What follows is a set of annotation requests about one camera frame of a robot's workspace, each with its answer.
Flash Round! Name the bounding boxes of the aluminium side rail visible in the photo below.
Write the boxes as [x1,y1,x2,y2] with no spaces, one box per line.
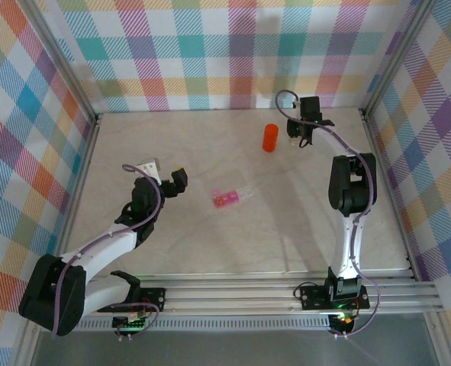
[48,112,103,287]
[360,108,420,282]

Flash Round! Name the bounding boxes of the aluminium mounting rail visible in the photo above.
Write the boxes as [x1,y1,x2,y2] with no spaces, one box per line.
[22,272,446,317]

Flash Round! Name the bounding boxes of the pink plastic test tube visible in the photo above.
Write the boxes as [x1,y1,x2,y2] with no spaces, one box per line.
[211,185,256,208]

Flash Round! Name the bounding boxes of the aluminium frame post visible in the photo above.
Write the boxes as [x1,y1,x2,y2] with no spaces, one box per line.
[17,0,101,120]
[360,0,440,115]

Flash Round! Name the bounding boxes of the orange pill bottle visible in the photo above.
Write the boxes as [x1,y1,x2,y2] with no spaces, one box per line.
[262,131,279,153]

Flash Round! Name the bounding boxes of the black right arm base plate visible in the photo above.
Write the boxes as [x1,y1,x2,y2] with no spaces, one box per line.
[298,284,371,310]

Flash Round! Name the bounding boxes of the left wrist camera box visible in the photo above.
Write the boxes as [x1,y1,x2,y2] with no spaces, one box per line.
[142,158,163,181]

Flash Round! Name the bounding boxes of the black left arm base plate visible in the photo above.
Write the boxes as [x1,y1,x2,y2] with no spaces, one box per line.
[97,286,167,314]

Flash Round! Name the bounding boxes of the slotted grey cable duct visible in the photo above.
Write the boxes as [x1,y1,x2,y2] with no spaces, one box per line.
[40,317,333,333]

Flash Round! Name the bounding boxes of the black controller board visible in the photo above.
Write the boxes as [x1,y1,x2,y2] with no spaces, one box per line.
[111,315,150,336]
[328,311,358,336]

